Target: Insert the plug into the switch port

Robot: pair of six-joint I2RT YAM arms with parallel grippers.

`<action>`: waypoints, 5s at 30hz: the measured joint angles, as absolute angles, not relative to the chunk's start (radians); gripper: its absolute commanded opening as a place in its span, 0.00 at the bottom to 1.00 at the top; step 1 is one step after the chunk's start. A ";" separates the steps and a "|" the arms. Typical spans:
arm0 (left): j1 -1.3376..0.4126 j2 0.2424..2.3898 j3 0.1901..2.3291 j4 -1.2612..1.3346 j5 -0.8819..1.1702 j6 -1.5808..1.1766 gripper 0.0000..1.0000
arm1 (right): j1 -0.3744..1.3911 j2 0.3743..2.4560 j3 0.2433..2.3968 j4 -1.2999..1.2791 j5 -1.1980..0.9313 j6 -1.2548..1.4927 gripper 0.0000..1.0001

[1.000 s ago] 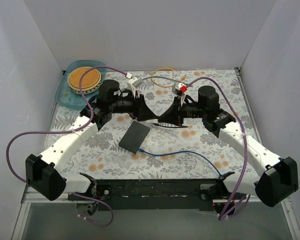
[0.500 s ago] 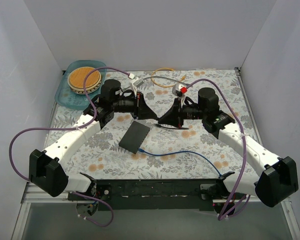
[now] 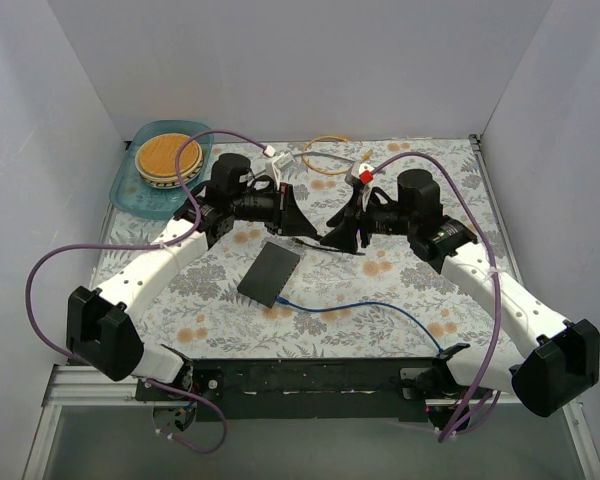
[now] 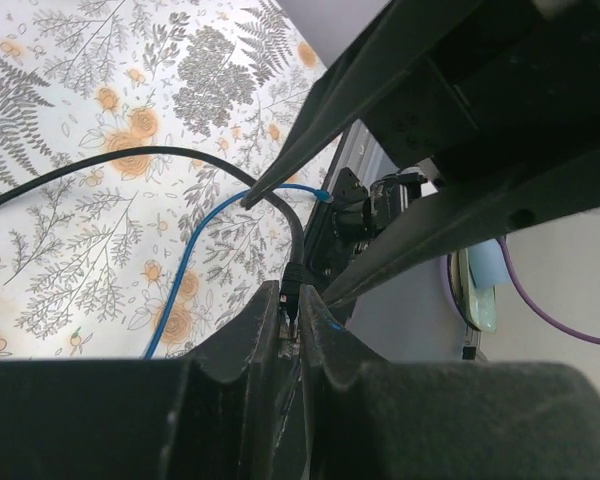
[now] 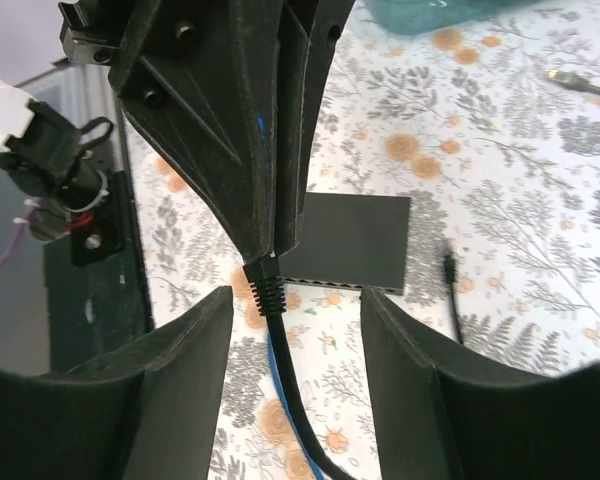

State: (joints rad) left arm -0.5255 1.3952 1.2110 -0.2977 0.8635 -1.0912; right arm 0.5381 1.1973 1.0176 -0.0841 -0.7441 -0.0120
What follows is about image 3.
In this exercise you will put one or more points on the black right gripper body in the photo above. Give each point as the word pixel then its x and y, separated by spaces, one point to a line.
pixel 359 229

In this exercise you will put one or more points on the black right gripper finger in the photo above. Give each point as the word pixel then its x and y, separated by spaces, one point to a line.
pixel 348 211
pixel 343 237

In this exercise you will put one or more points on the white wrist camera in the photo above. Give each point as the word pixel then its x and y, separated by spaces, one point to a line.
pixel 277 162
pixel 360 177

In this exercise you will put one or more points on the woven basket plate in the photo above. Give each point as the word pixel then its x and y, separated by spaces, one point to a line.
pixel 155 160

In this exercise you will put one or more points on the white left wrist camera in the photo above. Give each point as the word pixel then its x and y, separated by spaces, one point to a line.
pixel 277 162

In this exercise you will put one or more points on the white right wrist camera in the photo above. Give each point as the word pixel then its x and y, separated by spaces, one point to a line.
pixel 360 177

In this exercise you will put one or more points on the teal plastic tray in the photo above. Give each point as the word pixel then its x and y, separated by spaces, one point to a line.
pixel 130 194

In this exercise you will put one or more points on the aluminium frame rail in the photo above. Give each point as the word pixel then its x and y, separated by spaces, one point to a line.
pixel 80 386

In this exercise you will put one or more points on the black network switch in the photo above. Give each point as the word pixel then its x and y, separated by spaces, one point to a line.
pixel 268 275

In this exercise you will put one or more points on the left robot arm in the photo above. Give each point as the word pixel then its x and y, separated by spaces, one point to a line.
pixel 100 322

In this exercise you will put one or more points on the floral table mat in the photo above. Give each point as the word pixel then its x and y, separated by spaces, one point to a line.
pixel 383 302

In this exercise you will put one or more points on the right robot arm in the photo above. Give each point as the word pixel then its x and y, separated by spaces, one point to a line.
pixel 556 360

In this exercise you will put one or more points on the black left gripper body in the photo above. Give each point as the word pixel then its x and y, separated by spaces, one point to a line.
pixel 285 212

